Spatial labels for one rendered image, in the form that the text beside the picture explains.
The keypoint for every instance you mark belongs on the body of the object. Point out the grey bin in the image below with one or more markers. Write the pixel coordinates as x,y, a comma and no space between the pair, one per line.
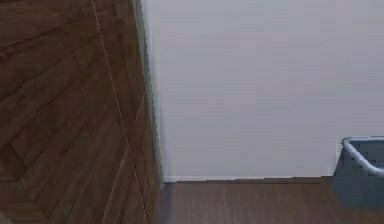
359,186

